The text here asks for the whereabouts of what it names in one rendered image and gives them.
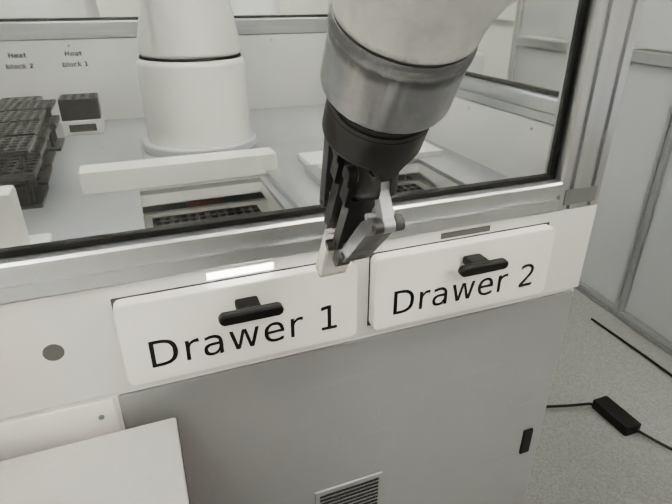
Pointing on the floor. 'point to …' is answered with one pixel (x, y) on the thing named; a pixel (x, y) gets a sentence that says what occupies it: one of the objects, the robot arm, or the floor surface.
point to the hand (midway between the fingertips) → (336, 251)
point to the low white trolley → (102, 470)
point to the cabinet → (350, 415)
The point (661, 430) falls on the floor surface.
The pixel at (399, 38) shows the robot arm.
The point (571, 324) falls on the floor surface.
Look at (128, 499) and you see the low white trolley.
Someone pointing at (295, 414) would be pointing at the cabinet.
